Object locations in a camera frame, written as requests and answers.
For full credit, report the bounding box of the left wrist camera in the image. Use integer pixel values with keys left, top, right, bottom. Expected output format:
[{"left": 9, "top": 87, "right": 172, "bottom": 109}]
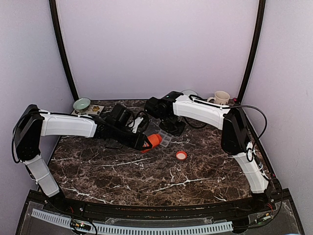
[{"left": 129, "top": 110, "right": 150, "bottom": 134}]

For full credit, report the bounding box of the clear plastic pill organizer box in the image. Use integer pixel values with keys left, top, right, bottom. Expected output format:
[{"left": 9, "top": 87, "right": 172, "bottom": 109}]
[{"left": 144, "top": 119, "right": 173, "bottom": 148}]

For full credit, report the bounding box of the white slotted cable duct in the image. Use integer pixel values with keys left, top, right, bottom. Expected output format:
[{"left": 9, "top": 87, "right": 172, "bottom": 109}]
[{"left": 31, "top": 209, "right": 233, "bottom": 235}]

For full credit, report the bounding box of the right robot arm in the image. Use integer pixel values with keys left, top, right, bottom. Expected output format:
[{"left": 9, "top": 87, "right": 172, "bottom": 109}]
[{"left": 144, "top": 91, "right": 271, "bottom": 212}]

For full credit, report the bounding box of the green ceramic bowl left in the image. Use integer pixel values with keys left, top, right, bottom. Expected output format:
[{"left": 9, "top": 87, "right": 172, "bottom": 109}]
[{"left": 73, "top": 97, "right": 91, "bottom": 113}]

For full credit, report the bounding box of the white ceramic bowl back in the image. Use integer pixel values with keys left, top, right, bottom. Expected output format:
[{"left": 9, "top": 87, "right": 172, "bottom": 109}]
[{"left": 182, "top": 90, "right": 198, "bottom": 96}]

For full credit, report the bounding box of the black corner post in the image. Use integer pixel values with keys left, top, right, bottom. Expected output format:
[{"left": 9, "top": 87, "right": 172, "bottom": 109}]
[
  {"left": 237, "top": 0, "right": 266, "bottom": 103},
  {"left": 49, "top": 0, "right": 79, "bottom": 101}
]

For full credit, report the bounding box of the black front rail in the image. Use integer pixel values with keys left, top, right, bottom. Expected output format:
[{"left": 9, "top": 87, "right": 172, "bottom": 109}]
[{"left": 26, "top": 189, "right": 290, "bottom": 220}]

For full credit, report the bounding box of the patterned coaster mat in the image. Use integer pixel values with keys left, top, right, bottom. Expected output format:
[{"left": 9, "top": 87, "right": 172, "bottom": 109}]
[{"left": 71, "top": 105, "right": 105, "bottom": 115}]

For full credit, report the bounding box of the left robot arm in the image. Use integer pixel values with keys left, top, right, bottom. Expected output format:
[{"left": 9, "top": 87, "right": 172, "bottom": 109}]
[{"left": 11, "top": 104, "right": 153, "bottom": 213}]

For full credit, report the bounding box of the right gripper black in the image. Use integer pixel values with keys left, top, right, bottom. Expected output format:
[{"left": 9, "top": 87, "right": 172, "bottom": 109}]
[{"left": 158, "top": 115, "right": 186, "bottom": 137}]

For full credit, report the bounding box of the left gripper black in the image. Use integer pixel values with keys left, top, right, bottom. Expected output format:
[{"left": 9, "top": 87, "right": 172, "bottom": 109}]
[{"left": 112, "top": 124, "right": 152, "bottom": 151}]

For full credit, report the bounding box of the left black corner post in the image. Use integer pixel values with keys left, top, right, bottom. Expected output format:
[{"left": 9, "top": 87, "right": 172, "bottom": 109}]
[{"left": 49, "top": 0, "right": 79, "bottom": 101}]

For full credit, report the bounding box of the red pill bottle grey cap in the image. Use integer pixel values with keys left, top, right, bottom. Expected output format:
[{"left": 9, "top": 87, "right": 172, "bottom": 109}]
[{"left": 141, "top": 134, "right": 162, "bottom": 153}]

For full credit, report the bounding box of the cream ceramic mug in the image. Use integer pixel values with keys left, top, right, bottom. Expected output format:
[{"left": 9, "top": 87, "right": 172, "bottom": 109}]
[{"left": 207, "top": 91, "right": 230, "bottom": 105}]

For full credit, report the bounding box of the right black corner post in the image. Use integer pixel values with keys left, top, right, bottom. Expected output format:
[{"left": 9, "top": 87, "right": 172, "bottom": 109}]
[{"left": 237, "top": 0, "right": 266, "bottom": 103}]

